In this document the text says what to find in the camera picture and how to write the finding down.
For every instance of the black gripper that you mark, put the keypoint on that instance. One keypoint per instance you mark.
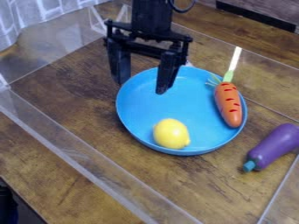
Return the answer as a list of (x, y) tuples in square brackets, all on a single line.
[(151, 24)]

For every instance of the blue plastic plate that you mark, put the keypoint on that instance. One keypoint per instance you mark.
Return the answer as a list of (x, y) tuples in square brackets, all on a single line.
[(186, 102)]

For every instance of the orange toy carrot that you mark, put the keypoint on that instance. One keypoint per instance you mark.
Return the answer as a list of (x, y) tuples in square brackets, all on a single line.
[(226, 93)]

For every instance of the yellow toy lemon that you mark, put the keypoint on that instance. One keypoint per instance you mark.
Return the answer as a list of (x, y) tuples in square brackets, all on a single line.
[(171, 134)]

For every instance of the dark baseboard strip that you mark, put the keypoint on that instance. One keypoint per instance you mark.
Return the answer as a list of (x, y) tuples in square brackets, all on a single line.
[(256, 16)]

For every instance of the white patterned curtain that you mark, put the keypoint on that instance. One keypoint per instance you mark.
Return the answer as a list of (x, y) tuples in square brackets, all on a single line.
[(21, 13)]

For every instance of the purple toy eggplant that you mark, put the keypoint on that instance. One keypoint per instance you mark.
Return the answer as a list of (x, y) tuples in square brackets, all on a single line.
[(280, 141)]

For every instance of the clear acrylic tray enclosure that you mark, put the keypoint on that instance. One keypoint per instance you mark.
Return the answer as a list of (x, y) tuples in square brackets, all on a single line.
[(75, 165)]

